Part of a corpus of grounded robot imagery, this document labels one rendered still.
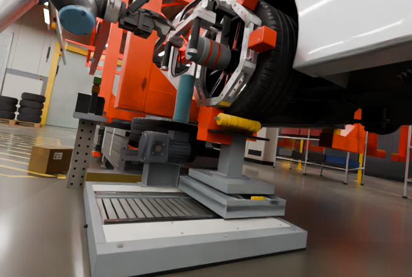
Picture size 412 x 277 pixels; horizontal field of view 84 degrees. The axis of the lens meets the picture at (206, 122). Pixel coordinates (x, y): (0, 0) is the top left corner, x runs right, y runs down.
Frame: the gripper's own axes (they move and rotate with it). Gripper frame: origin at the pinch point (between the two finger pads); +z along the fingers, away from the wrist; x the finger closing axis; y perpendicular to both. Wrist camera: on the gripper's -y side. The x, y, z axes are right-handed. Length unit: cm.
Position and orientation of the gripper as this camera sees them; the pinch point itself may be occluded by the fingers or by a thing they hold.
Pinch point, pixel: (173, 26)
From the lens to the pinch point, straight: 99.4
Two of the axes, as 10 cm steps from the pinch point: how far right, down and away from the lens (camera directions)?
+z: 8.5, 1.7, 4.9
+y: -1.5, 9.9, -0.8
